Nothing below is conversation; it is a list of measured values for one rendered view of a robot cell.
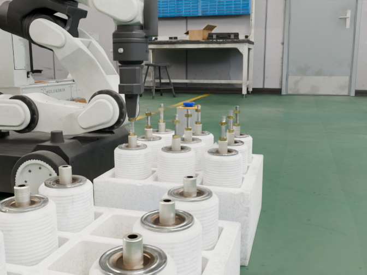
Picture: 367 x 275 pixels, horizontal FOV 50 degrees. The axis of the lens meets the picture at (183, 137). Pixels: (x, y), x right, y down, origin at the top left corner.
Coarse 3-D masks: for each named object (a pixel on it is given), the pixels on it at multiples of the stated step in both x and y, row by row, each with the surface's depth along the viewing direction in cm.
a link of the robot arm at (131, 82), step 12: (120, 48) 94; (132, 48) 93; (144, 48) 95; (120, 60) 94; (132, 60) 94; (144, 60) 96; (120, 72) 95; (132, 72) 94; (120, 84) 94; (132, 84) 93
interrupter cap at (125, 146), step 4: (124, 144) 104; (140, 144) 104; (144, 144) 104; (120, 148) 100; (124, 148) 99; (128, 148) 99; (132, 148) 99; (136, 148) 99; (140, 148) 99; (144, 148) 100
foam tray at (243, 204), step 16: (256, 160) 117; (112, 176) 103; (256, 176) 103; (96, 192) 99; (112, 192) 97; (128, 192) 96; (144, 192) 95; (160, 192) 94; (224, 192) 90; (240, 192) 89; (256, 192) 105; (128, 208) 97; (144, 208) 96; (224, 208) 90; (240, 208) 89; (256, 208) 108; (256, 224) 111; (240, 256) 91
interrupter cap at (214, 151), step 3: (210, 150) 97; (213, 150) 97; (216, 150) 98; (228, 150) 98; (231, 150) 97; (234, 150) 97; (210, 153) 94; (213, 153) 93; (216, 153) 94; (219, 153) 94; (228, 153) 94; (231, 153) 94; (234, 153) 93; (237, 153) 94
